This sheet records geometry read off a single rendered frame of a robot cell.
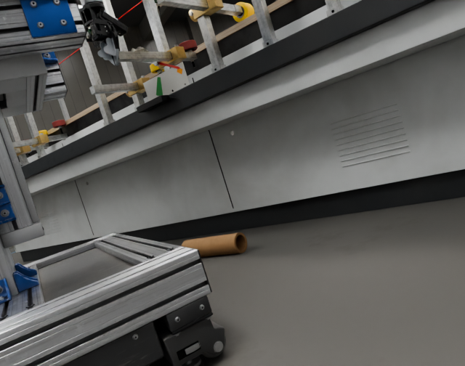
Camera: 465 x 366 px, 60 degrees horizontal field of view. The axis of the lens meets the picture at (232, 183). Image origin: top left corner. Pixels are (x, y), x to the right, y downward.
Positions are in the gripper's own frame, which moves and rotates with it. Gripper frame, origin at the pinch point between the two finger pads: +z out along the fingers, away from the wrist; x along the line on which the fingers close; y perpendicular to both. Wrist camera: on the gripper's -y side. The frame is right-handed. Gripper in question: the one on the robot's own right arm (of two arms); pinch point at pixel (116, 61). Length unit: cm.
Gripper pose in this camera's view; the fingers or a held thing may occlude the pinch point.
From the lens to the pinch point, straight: 159.2
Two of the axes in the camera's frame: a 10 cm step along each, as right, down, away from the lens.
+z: 3.0, 9.5, 0.7
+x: 7.6, -1.9, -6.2
